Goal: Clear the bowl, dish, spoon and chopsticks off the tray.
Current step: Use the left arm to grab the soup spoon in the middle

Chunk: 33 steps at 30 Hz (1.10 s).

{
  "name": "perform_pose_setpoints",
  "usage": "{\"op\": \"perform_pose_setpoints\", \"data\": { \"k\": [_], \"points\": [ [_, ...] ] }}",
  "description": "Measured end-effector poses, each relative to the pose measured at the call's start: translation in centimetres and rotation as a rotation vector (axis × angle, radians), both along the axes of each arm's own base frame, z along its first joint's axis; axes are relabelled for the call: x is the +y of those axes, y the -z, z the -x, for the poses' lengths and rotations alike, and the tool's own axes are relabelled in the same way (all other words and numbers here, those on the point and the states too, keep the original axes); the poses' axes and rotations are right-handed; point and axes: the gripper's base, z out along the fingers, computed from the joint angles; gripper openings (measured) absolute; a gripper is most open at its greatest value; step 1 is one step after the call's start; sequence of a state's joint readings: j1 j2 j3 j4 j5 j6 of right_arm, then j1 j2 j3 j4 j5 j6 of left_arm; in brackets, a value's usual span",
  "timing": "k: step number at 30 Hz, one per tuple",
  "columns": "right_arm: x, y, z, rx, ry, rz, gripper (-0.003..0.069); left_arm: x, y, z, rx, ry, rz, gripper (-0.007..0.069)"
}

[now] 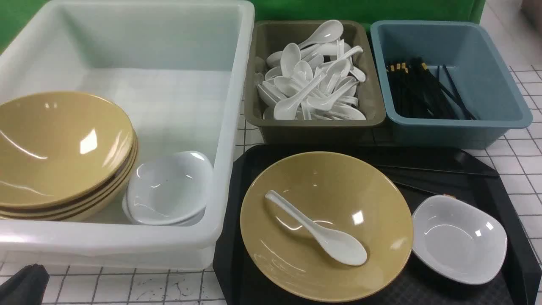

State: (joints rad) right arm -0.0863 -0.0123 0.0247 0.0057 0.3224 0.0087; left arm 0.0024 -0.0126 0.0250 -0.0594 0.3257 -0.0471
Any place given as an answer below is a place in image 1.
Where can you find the white ceramic soup spoon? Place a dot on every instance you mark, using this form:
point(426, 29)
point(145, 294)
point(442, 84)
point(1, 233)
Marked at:
point(339, 245)

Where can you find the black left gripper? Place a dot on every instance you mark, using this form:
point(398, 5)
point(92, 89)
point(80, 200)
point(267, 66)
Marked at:
point(26, 287)

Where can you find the top stacked yellow bowl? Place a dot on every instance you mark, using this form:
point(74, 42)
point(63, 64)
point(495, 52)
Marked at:
point(57, 146)

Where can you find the yellow noodle bowl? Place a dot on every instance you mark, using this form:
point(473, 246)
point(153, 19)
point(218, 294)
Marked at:
point(338, 192)

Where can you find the stacked yellow bowl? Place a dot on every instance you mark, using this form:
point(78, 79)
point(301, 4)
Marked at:
point(98, 204)
point(57, 146)
point(65, 207)

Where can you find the black plastic serving tray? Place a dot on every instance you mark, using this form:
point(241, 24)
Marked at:
point(516, 284)

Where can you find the black chopstick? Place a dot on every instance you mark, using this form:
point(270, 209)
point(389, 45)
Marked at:
point(443, 171)
point(419, 183)

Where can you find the blue chopstick bin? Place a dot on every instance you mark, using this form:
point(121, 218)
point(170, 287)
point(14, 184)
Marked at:
point(479, 72)

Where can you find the white spoon top of pile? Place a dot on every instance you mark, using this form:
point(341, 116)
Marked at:
point(328, 31)

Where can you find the top stacked white dish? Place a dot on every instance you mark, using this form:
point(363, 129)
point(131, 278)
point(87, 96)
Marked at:
point(170, 190)

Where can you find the white spoon front of pile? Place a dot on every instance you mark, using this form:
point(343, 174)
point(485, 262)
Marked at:
point(286, 109)

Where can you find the olive green spoon bin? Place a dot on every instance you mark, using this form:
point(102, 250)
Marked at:
point(343, 108)

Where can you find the white square sauce dish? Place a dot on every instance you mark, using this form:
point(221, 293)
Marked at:
point(458, 241)

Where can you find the large translucent white plastic tub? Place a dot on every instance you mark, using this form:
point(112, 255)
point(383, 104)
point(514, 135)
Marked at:
point(177, 68)

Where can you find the white spoon of pile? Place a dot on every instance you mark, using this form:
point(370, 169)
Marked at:
point(286, 109)
point(328, 31)

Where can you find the black chopsticks bundle in bin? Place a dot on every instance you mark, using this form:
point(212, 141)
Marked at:
point(418, 93)

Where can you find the green backdrop board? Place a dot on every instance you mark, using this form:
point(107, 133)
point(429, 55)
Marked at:
point(15, 14)

